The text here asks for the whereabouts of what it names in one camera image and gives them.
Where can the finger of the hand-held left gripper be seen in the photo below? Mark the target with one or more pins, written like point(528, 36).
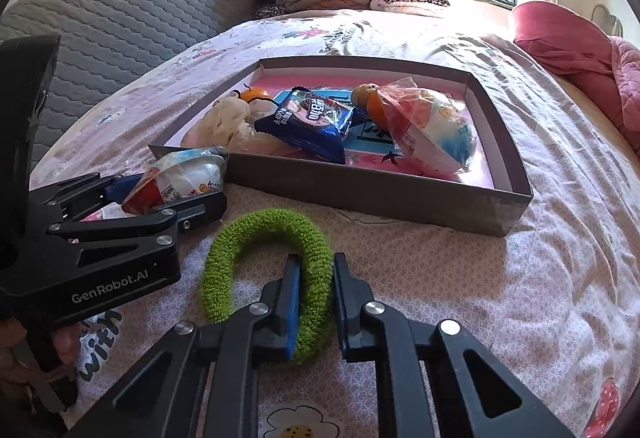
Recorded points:
point(200, 210)
point(120, 185)

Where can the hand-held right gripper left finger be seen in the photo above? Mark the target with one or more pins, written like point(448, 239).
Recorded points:
point(289, 338)

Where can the tangerine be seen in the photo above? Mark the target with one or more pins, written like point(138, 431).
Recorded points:
point(257, 93)
point(376, 114)

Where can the walnut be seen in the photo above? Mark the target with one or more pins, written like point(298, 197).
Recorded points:
point(361, 93)

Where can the large toy egg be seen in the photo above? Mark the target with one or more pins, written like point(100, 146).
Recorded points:
point(430, 133)

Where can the grey quilted headboard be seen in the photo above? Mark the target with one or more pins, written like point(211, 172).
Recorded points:
point(125, 18)

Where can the white heart-shaped chair back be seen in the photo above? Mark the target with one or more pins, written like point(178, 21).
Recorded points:
point(597, 18)

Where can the pink and blue book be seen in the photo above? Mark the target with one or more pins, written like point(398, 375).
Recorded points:
point(482, 158)

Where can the shallow grey cardboard box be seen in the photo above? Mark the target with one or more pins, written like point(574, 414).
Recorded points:
point(350, 198)

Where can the blue cookie packet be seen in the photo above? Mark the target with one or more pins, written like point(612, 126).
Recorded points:
point(300, 128)

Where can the person's left hand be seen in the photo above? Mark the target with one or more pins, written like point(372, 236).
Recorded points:
point(65, 343)

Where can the pink pillow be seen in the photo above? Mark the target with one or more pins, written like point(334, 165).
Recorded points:
point(555, 33)

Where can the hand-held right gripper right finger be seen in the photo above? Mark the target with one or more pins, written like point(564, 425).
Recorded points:
point(347, 313)

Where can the small toy egg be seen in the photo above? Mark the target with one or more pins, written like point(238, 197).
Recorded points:
point(185, 178)

